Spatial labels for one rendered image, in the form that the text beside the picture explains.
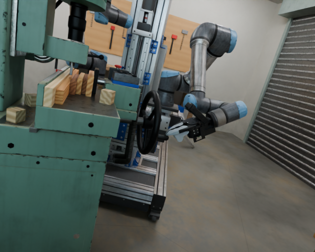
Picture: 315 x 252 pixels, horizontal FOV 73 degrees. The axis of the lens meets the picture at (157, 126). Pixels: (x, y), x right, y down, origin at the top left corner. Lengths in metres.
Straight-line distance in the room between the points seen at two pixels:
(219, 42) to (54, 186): 0.97
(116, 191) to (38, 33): 1.10
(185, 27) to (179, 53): 0.47
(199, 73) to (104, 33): 3.21
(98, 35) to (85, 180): 3.51
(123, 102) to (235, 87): 4.16
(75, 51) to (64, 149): 0.35
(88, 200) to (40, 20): 0.62
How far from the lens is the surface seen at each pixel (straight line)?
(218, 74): 4.64
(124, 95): 0.82
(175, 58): 4.26
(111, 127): 0.61
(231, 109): 0.95
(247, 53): 4.91
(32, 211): 0.87
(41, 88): 0.59
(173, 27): 4.27
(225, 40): 1.21
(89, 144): 0.73
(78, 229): 0.92
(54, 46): 0.86
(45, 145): 0.74
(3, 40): 0.82
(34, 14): 0.84
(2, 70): 0.83
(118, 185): 1.54
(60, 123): 0.61
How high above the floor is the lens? 1.06
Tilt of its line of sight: 16 degrees down
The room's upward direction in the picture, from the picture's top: 14 degrees clockwise
